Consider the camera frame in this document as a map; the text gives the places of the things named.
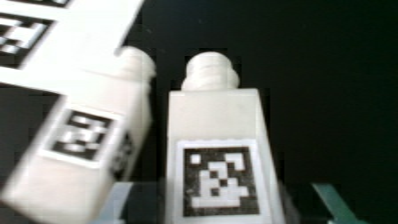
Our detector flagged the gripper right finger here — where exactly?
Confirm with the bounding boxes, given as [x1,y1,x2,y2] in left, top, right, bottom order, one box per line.
[313,183,369,224]

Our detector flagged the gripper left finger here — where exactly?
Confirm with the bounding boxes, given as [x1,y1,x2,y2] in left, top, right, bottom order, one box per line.
[94,182,133,224]

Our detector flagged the white table leg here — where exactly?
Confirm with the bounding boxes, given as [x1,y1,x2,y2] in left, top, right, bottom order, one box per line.
[163,52,286,224]
[0,47,154,224]

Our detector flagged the fiducial marker sheet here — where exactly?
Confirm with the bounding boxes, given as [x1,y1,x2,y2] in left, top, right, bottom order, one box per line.
[0,0,144,92]

